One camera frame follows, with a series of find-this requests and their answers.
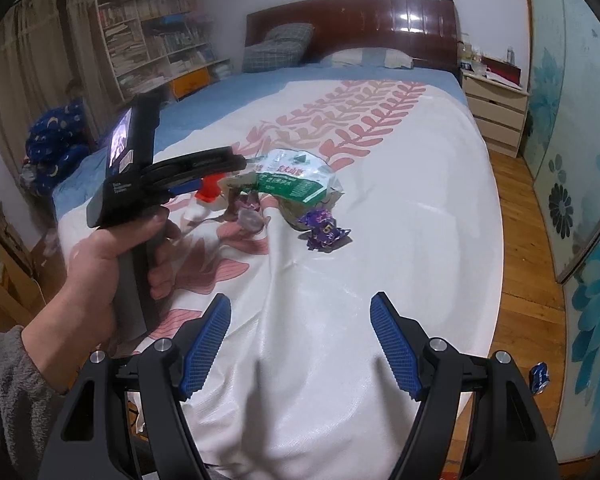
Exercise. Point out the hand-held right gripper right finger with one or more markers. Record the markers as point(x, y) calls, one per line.
point(395, 345)

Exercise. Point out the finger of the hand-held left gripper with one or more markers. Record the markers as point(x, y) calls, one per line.
point(200, 159)
point(185, 188)

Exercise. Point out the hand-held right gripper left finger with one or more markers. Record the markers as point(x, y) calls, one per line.
point(205, 350)

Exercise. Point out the red plastic wrapper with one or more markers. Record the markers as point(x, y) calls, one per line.
point(210, 191)

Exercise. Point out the clear plastic cup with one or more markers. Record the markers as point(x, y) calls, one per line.
point(251, 220)

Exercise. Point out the green white snack bag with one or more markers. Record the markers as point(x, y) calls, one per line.
point(292, 177)

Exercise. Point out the green white plastic bag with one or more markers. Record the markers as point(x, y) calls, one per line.
point(292, 212)

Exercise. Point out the purple foil wrapper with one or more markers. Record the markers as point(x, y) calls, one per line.
point(325, 230)

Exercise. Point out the person's left forearm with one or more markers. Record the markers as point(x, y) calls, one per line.
point(15, 390)

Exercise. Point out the person's left hand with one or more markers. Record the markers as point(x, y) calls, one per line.
point(90, 280)

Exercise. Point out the blue bed sheet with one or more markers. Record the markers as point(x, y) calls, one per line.
point(210, 105)

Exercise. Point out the white leaf-print blanket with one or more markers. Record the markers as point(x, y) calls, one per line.
point(330, 310)

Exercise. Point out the orange storage box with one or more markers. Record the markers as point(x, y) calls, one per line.
point(192, 84)

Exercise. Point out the blue starry cloth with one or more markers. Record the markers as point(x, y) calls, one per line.
point(55, 140)

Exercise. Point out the grey plaid pillow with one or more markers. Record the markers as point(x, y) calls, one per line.
point(275, 47)

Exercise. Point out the white bookshelf with books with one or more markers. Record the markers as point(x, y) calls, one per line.
point(145, 30)

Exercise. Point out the cardboard box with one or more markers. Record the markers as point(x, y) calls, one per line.
point(2, 270)

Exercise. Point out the blue drink can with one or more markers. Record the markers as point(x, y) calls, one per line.
point(540, 379)

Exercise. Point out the beige curtain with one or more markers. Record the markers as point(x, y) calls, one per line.
point(25, 75)

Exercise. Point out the light blue white pillow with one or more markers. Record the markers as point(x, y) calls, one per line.
point(360, 56)

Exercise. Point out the dark wooden headboard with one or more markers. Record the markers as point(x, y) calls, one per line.
point(360, 22)

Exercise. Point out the beige nightstand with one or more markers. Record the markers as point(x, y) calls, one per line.
point(495, 110)

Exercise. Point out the floral sliding wardrobe doors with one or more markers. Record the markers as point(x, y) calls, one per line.
point(575, 135)

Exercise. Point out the red box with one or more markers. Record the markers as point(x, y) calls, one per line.
point(502, 71)

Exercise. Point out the small bottle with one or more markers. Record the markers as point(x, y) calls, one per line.
point(511, 54)

